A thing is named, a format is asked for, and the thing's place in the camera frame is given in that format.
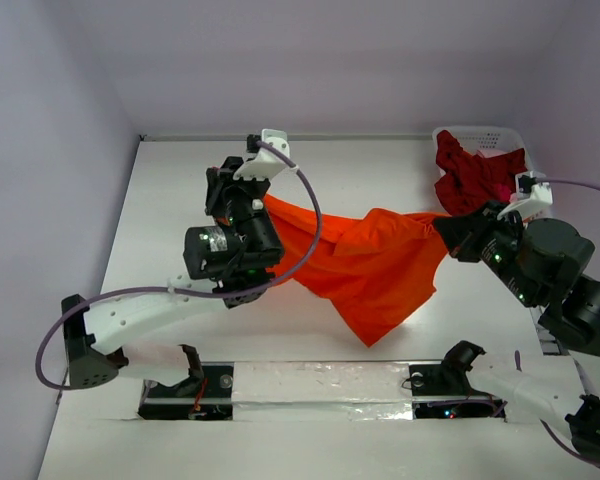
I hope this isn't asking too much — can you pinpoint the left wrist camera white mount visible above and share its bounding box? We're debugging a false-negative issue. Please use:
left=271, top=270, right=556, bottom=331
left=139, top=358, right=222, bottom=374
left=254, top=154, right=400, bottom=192
left=233, top=129, right=295, bottom=181

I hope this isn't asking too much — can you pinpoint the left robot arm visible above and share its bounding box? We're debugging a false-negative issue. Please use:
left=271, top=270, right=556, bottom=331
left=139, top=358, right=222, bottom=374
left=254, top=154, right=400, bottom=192
left=59, top=152, right=289, bottom=395

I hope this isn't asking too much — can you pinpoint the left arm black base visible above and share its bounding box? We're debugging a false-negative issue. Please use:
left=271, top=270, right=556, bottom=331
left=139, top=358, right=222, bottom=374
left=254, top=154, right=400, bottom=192
left=138, top=363, right=234, bottom=421

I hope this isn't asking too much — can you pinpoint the dark red t-shirt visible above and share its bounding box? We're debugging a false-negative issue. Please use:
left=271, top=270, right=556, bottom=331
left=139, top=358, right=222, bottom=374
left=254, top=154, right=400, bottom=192
left=434, top=130, right=527, bottom=216

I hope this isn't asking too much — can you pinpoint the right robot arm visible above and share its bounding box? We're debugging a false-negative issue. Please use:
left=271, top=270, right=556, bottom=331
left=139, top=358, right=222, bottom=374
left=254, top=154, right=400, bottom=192
left=433, top=202, right=600, bottom=469

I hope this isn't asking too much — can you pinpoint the white plastic laundry basket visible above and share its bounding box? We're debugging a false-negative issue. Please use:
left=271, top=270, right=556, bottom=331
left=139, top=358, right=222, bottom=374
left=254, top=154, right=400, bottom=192
left=432, top=126, right=552, bottom=217

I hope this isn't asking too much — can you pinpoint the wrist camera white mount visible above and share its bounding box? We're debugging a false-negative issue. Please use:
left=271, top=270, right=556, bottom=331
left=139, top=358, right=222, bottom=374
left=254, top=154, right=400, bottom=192
left=497, top=171, right=553, bottom=222
left=233, top=129, right=295, bottom=181

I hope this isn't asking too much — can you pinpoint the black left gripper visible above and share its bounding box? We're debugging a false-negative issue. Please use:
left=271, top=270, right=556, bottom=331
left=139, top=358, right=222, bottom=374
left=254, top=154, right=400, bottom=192
left=203, top=157, right=285, bottom=260

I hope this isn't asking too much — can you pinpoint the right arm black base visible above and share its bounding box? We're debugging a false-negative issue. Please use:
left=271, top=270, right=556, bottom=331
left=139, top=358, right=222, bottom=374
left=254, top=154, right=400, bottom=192
left=401, top=363, right=506, bottom=420

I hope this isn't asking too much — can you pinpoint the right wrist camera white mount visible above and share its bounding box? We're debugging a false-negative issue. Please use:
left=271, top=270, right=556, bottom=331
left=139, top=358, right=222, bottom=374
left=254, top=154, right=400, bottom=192
left=497, top=171, right=553, bottom=222

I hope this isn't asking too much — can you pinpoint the orange t-shirt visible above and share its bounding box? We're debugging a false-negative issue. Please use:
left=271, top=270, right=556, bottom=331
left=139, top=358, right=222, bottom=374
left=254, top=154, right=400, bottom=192
left=265, top=195, right=447, bottom=347

